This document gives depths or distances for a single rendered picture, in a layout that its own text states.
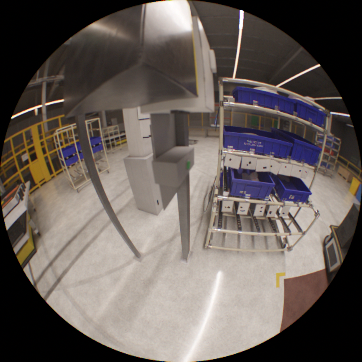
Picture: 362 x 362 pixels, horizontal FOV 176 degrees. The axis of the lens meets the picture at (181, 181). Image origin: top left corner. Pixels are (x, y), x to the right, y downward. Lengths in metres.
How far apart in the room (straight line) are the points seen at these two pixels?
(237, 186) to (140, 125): 1.16
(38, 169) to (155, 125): 7.21
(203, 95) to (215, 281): 1.38
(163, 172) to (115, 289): 1.37
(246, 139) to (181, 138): 0.61
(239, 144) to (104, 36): 0.98
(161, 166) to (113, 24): 0.34
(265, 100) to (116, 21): 1.00
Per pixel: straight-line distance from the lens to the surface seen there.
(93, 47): 0.16
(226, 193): 0.99
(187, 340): 1.37
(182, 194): 0.65
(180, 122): 0.52
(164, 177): 0.37
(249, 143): 1.01
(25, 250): 3.01
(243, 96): 1.00
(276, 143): 1.09
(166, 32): 0.15
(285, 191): 1.11
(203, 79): 0.28
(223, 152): 0.97
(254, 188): 0.99
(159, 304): 1.33
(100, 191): 0.82
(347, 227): 2.26
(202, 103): 0.26
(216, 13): 11.12
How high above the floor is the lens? 1.30
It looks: 30 degrees down
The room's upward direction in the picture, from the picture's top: 3 degrees counter-clockwise
